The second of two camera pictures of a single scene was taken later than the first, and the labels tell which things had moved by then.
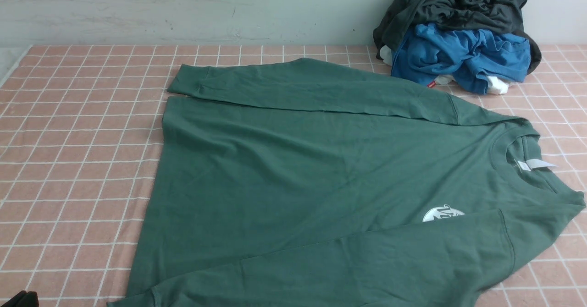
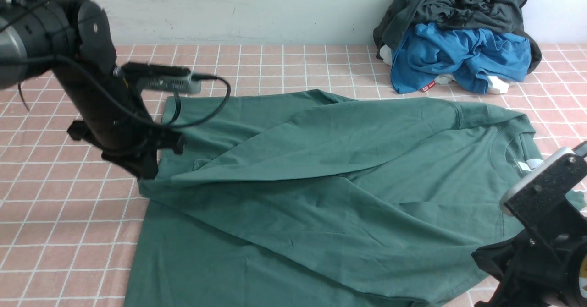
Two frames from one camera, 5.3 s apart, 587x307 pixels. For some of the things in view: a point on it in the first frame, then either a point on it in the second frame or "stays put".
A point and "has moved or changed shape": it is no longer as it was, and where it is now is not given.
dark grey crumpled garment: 492,4 stays put
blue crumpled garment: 430,51 stays put
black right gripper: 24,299 -> 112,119
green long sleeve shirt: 299,183 has moved or changed shape
